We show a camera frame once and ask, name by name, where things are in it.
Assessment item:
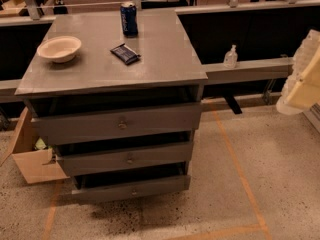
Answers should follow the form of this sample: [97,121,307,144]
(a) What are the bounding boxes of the dark blue rxbar wrapper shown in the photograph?
[110,44,140,65]

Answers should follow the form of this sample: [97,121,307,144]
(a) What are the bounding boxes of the grey drawer cabinet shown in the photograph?
[16,9,207,190]

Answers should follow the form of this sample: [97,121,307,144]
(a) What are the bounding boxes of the middle grey drawer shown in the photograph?
[57,141,193,176]

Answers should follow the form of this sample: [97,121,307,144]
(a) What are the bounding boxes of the blue soda can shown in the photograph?
[120,2,138,37]

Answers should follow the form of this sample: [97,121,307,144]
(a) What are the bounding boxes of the grey drawer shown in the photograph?
[72,175,191,202]
[57,141,193,176]
[32,102,202,145]

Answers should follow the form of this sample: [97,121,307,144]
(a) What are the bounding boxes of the bottom grey drawer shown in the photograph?
[72,175,191,202]

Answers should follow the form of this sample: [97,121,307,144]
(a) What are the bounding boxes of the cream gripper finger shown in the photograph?
[286,52,320,110]

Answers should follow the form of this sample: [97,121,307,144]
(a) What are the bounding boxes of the cardboard box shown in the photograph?
[0,107,68,184]

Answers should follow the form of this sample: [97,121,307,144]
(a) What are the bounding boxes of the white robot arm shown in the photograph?
[276,30,320,115]

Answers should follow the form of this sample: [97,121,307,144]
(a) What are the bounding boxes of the top grey drawer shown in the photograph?
[32,102,202,145]

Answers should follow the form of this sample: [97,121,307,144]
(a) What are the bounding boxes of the clear sanitizer bottle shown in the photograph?
[223,45,238,68]

